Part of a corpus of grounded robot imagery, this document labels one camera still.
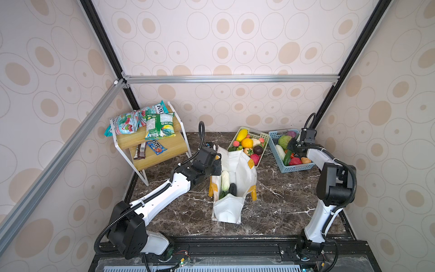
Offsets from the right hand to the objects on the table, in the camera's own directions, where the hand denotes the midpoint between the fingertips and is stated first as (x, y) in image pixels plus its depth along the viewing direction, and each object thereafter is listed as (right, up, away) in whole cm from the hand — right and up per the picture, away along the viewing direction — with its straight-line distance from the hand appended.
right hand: (291, 142), depth 100 cm
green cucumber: (-4, -10, -4) cm, 11 cm away
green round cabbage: (-3, +2, +5) cm, 6 cm away
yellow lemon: (-29, +5, +9) cm, 30 cm away
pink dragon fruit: (-21, -10, -1) cm, 24 cm away
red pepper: (+2, -11, -1) cm, 11 cm away
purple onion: (+3, +6, +9) cm, 12 cm away
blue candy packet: (-77, -3, -11) cm, 77 cm away
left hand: (-41, -10, -20) cm, 47 cm away
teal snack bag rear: (-72, +16, -18) cm, 76 cm away
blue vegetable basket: (-6, +6, +13) cm, 15 cm away
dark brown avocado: (-20, -4, 0) cm, 21 cm away
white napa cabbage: (-40, -21, -8) cm, 46 cm away
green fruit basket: (-21, 0, +6) cm, 22 cm away
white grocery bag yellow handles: (-31, -16, -12) cm, 37 cm away
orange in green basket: (-26, 0, +3) cm, 26 cm away
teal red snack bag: (-82, +8, -26) cm, 87 cm away
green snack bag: (-69, +6, -27) cm, 74 cm away
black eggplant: (-36, -25, -11) cm, 45 cm away
